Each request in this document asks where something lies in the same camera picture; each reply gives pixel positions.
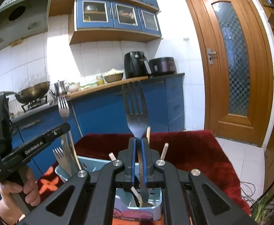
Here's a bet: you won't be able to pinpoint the blue wall cabinet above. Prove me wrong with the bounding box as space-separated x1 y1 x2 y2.
50 0 161 44

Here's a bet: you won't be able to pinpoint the dark rice cooker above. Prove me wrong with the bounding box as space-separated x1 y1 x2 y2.
149 57 177 76

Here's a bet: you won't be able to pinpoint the wooden door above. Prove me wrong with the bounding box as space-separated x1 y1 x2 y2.
186 0 274 146

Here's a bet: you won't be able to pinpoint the small white bowl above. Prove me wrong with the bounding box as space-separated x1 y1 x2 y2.
67 83 80 93

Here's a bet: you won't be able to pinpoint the light blue utensil box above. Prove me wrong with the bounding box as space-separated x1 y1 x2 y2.
54 155 163 222

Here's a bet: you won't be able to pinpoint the blue base cabinets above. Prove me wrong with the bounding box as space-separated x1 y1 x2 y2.
0 73 186 204

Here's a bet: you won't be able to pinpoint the red floral blanket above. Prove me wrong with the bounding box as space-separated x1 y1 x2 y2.
35 130 252 225

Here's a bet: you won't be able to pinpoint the white plastic chopstick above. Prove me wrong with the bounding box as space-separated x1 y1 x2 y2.
109 152 116 161

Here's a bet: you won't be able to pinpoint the bowl of food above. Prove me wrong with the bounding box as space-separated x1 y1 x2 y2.
103 69 124 83

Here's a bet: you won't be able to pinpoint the steel kettle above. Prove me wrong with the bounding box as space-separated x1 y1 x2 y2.
50 81 68 97

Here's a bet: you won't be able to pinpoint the black plastic spoon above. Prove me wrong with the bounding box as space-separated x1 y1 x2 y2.
130 186 143 207

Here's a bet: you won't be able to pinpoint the range hood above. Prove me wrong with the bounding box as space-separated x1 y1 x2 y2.
0 0 51 50

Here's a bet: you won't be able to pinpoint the silver metal fork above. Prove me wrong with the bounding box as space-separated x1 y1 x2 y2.
57 95 79 176
121 80 150 204

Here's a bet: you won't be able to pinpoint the black air fryer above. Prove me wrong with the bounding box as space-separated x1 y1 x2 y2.
124 51 152 79

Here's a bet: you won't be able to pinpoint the person's left hand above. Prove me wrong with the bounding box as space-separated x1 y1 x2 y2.
0 168 41 224

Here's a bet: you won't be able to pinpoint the steel wok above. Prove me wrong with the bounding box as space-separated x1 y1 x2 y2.
4 81 50 104

